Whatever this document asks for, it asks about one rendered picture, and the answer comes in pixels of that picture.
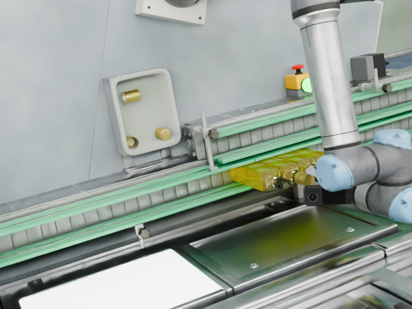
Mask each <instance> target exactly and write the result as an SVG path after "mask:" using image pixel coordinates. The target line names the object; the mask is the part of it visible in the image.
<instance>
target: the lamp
mask: <svg viewBox="0 0 412 309"><path fill-rule="evenodd" d="M300 86H301V89H302V90H303V91H304V92H312V90H311V84H310V78H305V79H303V80H302V82H301V84H300Z"/></svg>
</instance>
